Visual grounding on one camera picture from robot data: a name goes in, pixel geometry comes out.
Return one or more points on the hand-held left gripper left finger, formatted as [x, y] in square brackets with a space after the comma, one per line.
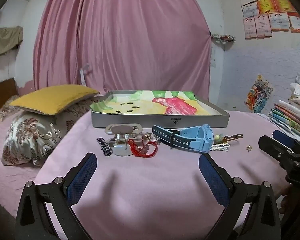
[82, 177]

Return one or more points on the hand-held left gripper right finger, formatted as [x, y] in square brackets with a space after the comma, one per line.
[212, 177]

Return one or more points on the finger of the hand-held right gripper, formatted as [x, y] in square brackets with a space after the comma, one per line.
[282, 136]
[272, 146]

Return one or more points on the white hair clip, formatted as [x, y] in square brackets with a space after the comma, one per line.
[220, 147]

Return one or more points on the blue digital watch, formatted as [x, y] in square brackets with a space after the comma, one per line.
[197, 140]

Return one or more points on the beige hair claw clip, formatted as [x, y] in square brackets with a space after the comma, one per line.
[122, 128]

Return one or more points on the grey shallow tray box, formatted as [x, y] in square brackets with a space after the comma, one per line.
[165, 121]

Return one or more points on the gold earrings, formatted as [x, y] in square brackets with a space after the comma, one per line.
[148, 136]

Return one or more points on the person's right hand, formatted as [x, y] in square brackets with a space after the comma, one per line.
[286, 200]

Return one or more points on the stack of books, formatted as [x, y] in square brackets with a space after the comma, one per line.
[290, 120]

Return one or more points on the pink blanket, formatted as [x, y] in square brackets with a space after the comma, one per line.
[150, 180]

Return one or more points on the floral patterned pillow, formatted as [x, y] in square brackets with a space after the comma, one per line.
[32, 135]

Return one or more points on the colourful painted paper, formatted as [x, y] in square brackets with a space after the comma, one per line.
[175, 103]

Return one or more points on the yellow pillow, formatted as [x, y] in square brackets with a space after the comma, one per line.
[55, 97]

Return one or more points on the wooden headboard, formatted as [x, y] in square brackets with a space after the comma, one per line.
[2, 95]

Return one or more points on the pink curtain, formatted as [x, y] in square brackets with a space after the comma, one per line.
[130, 42]

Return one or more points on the olive hanging cloth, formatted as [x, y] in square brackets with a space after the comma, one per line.
[5, 40]

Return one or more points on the cartoon wall poster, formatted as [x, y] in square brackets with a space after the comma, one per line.
[260, 95]

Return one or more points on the small wall shelf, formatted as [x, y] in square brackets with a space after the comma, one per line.
[222, 37]

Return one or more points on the group of wall certificates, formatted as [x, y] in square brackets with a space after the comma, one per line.
[270, 12]

